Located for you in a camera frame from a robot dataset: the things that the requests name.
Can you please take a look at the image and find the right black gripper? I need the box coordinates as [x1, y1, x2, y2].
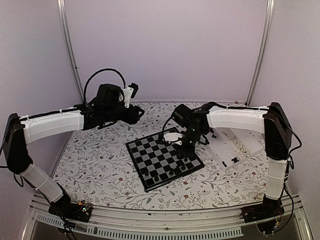
[175, 127, 204, 160]

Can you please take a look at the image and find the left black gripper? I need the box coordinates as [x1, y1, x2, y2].
[104, 103, 145, 125]

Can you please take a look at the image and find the white plastic compartment tray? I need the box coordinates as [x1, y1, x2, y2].
[204, 128, 264, 172]

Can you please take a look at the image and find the black and grey chessboard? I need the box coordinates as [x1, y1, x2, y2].
[125, 132, 205, 193]

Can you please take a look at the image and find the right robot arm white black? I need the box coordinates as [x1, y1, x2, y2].
[163, 101, 296, 218]

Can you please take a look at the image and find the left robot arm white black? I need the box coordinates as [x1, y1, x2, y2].
[0, 83, 144, 217]

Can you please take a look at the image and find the floral patterned tablecloth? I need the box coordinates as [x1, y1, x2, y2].
[53, 101, 285, 211]

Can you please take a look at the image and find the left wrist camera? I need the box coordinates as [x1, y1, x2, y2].
[123, 82, 139, 108]

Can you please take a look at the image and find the front aluminium rail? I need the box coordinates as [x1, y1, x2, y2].
[22, 194, 313, 240]

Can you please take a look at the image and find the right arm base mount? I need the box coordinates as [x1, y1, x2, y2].
[239, 203, 285, 235]

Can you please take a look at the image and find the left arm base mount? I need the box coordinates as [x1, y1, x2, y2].
[48, 199, 93, 223]

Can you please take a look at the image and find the left aluminium frame post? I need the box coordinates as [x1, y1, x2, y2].
[56, 0, 84, 102]

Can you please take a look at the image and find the aluminium frame post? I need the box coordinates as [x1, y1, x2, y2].
[56, 0, 84, 102]
[245, 0, 275, 106]

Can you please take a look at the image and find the right aluminium frame post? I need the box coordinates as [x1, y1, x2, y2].
[245, 0, 275, 106]

